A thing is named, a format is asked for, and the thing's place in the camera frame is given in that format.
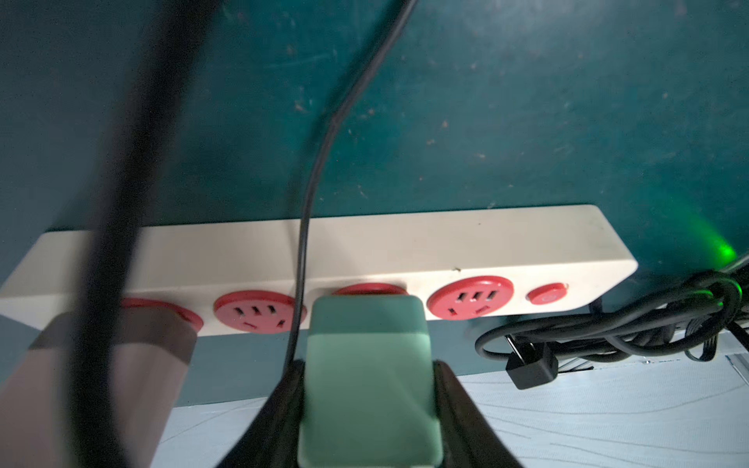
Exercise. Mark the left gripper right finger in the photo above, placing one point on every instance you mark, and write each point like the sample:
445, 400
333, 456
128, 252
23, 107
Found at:
468, 439

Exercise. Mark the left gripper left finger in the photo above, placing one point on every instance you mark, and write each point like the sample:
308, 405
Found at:
272, 438

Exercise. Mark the green USB power adapter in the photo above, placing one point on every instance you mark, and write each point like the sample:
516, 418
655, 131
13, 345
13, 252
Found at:
369, 391

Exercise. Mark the pink USB power adapter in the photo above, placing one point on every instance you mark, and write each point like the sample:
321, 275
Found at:
67, 399

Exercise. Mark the white red power strip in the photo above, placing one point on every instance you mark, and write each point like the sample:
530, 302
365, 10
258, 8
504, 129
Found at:
240, 277

